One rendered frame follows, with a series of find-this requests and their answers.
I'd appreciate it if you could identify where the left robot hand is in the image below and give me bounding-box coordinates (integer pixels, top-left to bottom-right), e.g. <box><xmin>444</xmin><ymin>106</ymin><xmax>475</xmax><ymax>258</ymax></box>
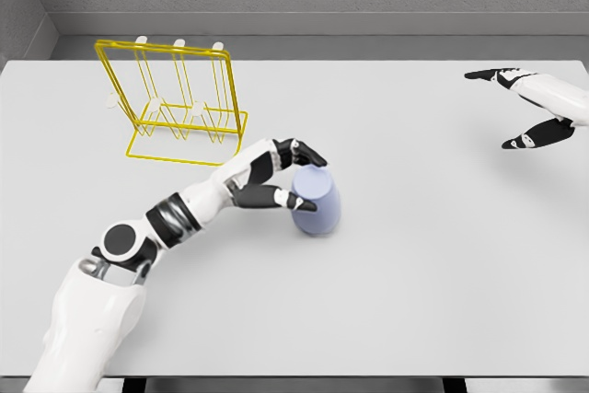
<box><xmin>213</xmin><ymin>137</ymin><xmax>329</xmax><ymax>214</ymax></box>

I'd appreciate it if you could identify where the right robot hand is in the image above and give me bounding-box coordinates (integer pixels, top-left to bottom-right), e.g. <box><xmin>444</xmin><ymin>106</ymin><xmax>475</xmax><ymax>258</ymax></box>
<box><xmin>463</xmin><ymin>67</ymin><xmax>589</xmax><ymax>151</ymax></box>

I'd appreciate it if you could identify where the lavender blue cup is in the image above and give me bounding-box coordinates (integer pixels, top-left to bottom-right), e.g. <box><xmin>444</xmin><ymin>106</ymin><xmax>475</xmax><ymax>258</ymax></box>
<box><xmin>290</xmin><ymin>165</ymin><xmax>343</xmax><ymax>236</ymax></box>

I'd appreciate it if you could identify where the yellow wire cup holder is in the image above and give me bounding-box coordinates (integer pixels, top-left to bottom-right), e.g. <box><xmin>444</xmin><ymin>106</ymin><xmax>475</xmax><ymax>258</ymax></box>
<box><xmin>93</xmin><ymin>35</ymin><xmax>249</xmax><ymax>168</ymax></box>

